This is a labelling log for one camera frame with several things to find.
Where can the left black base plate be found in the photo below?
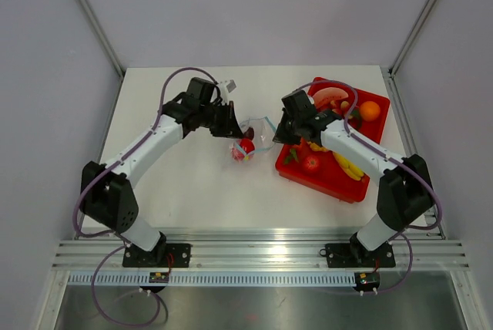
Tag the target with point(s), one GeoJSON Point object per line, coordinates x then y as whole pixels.
{"type": "Point", "coordinates": [181, 254]}

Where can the right aluminium corner post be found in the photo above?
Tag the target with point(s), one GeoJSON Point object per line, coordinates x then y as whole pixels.
{"type": "Point", "coordinates": [419, 23]}

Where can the clear zip top bag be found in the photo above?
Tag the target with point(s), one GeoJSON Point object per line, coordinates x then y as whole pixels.
{"type": "Point", "coordinates": [264, 132]}

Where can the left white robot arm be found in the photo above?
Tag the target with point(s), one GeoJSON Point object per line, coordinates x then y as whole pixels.
{"type": "Point", "coordinates": [107, 190]}

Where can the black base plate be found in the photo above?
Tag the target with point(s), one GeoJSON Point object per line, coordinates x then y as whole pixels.
{"type": "Point", "coordinates": [345, 255]}
{"type": "Point", "coordinates": [181, 254]}

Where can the aluminium corner post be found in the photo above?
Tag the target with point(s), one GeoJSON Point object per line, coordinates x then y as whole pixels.
{"type": "Point", "coordinates": [101, 37]}
{"type": "Point", "coordinates": [419, 23]}

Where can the watermelon slice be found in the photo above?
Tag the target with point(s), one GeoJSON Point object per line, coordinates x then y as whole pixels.
{"type": "Point", "coordinates": [325, 96]}

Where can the circuit board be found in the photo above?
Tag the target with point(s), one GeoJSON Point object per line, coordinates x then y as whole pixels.
{"type": "Point", "coordinates": [367, 281]}
{"type": "Point", "coordinates": [158, 277]}

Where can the yellow ginger root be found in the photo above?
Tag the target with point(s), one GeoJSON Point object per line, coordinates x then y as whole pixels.
{"type": "Point", "coordinates": [316, 148]}

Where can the left circuit board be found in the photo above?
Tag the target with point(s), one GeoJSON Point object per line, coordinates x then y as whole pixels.
{"type": "Point", "coordinates": [158, 277]}

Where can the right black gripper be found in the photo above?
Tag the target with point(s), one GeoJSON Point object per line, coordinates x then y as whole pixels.
{"type": "Point", "coordinates": [281, 136]}

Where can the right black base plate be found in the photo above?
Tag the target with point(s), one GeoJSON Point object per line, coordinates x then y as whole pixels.
{"type": "Point", "coordinates": [345, 255]}

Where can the aluminium rail frame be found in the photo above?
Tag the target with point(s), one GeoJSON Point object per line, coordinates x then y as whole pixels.
{"type": "Point", "coordinates": [265, 250]}

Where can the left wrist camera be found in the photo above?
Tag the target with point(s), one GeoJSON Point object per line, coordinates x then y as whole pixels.
{"type": "Point", "coordinates": [226, 87]}

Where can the white slotted cable duct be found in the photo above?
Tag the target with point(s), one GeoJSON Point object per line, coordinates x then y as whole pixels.
{"type": "Point", "coordinates": [217, 279]}

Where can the orange fruit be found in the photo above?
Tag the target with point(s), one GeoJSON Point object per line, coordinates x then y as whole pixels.
{"type": "Point", "coordinates": [369, 111]}

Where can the left aluminium corner post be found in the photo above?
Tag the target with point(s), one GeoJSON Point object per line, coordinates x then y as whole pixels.
{"type": "Point", "coordinates": [101, 37]}

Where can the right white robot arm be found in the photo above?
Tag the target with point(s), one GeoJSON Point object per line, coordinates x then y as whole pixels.
{"type": "Point", "coordinates": [404, 185]}

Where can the lychee bunch with leaf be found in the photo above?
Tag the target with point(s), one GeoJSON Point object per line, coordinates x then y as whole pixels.
{"type": "Point", "coordinates": [342, 108]}

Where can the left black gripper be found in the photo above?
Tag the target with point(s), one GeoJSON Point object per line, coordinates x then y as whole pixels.
{"type": "Point", "coordinates": [230, 128]}

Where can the red tomato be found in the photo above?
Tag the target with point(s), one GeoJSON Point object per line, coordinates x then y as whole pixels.
{"type": "Point", "coordinates": [242, 150]}

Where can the yellow banana bunch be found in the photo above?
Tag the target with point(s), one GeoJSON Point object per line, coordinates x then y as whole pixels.
{"type": "Point", "coordinates": [354, 172]}

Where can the right circuit board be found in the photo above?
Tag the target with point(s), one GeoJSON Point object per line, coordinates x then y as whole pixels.
{"type": "Point", "coordinates": [367, 281]}

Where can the red plastic tray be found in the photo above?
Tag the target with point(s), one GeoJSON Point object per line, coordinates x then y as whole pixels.
{"type": "Point", "coordinates": [330, 179]}

